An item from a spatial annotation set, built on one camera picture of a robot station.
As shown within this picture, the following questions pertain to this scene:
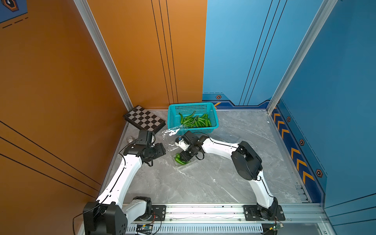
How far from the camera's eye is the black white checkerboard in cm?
107

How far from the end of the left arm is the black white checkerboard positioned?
0.33 meters

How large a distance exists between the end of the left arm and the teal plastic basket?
312 millimetres

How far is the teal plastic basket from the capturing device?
107cm

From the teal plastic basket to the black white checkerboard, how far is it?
0.34 feet

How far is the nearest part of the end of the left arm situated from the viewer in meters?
0.56
